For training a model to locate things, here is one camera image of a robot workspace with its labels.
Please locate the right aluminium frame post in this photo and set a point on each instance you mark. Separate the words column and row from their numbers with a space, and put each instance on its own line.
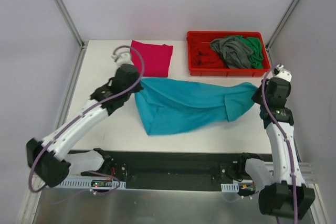
column 286, row 16

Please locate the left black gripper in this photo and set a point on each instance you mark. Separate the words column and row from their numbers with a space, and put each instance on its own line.
column 136, row 86

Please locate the folded magenta t shirt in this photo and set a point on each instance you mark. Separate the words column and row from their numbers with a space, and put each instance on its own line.
column 156, row 58

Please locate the grey t shirt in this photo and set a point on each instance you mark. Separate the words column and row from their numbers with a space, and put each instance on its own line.
column 233, row 52

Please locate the aluminium frame post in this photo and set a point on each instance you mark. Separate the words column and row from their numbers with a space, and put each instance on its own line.
column 286, row 16
column 70, row 23

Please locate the left aluminium frame post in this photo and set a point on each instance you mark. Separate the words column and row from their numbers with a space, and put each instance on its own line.
column 70, row 23

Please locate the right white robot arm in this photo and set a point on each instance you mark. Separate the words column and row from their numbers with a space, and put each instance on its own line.
column 283, row 193

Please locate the dark red t shirt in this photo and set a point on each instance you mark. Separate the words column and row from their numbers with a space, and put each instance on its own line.
column 202, row 56

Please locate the green t shirt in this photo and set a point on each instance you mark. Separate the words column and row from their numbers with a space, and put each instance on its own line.
column 256, row 57

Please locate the red plastic bin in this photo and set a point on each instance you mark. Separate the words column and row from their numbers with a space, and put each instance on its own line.
column 205, row 37

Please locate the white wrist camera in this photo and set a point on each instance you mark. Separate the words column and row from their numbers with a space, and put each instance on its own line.
column 122, row 58
column 282, row 73

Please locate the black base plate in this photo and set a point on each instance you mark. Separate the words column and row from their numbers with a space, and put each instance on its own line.
column 173, row 171

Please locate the teal t shirt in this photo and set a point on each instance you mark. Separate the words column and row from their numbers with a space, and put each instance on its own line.
column 168, row 106

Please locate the right white cable duct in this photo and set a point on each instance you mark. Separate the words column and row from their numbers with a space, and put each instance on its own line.
column 230, row 188

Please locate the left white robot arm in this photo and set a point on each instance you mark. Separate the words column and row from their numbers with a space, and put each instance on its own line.
column 49, row 157

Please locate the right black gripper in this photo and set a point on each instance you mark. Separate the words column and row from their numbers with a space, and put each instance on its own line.
column 256, row 98

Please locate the left white cable duct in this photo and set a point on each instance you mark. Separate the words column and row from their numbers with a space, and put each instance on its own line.
column 88, row 183

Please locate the white cable duct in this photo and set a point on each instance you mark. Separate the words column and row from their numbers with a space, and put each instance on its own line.
column 88, row 183
column 230, row 188

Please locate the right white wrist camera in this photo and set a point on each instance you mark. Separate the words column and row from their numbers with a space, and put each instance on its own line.
column 282, row 73

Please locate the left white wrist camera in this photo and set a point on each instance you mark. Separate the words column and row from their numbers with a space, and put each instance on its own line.
column 122, row 58

